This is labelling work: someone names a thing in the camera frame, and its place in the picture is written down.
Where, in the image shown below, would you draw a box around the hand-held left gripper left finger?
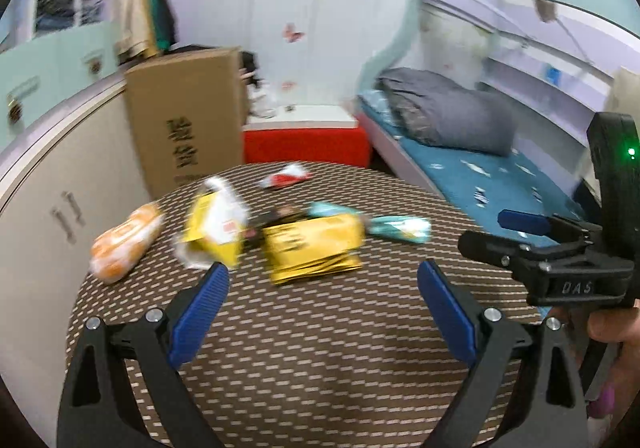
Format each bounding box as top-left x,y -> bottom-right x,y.
56,261 -> 232,448

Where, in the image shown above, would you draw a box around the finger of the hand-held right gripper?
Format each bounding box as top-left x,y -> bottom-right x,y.
457,229 -> 556,279
497,209 -> 603,249

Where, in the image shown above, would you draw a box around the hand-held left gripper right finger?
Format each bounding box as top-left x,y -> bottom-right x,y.
417,259 -> 591,448

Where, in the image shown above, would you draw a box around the yellow white carton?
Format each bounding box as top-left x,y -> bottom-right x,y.
172,177 -> 251,271

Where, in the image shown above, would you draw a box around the orange bread wrapper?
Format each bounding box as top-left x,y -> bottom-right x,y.
90,202 -> 166,285

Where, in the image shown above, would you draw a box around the yellow packet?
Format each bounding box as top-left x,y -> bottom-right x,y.
261,214 -> 366,285

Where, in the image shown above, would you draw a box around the red white wrapper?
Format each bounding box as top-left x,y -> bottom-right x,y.
259,163 -> 313,190

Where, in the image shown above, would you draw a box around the person's right hand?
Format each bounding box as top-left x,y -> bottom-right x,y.
547,298 -> 640,448

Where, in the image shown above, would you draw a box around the blue patterned bed sheet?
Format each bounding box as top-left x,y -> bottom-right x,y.
357,91 -> 601,234

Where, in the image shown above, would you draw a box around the grey duvet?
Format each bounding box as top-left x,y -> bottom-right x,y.
376,67 -> 521,156

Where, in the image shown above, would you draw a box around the cream hanging shirt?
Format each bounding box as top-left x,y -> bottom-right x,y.
602,68 -> 640,130

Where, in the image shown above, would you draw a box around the beige low cabinet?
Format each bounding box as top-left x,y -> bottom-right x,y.
0,73 -> 156,448

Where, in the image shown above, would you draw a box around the light blue pillow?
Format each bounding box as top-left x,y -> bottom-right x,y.
357,89 -> 401,129

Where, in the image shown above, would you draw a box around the red storage bench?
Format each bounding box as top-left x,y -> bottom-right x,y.
242,104 -> 372,169

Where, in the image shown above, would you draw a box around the cardboard box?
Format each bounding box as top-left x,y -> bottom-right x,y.
124,47 -> 246,199

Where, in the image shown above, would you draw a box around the brown hanging object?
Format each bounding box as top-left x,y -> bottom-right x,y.
534,0 -> 559,24

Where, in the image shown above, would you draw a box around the white plastic bag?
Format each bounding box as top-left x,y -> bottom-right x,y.
245,73 -> 276,117

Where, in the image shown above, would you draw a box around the stair shelf cabinet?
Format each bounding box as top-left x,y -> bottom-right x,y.
0,0 -> 166,149

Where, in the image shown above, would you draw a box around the dark hanging garment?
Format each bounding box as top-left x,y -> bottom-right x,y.
152,0 -> 176,50

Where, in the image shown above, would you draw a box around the green hanging garment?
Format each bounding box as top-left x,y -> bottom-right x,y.
147,0 -> 166,54

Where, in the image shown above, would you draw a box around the cream hanging jacket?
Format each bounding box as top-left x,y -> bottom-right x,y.
116,0 -> 151,60

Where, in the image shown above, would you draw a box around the folded blue clothes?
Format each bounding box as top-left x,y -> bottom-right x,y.
80,1 -> 106,24

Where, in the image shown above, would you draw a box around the folded dark clothes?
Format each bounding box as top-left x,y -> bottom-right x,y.
35,0 -> 81,30

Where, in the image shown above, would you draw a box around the metal cabinet handle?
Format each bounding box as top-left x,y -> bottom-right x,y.
50,207 -> 77,245
62,190 -> 84,225

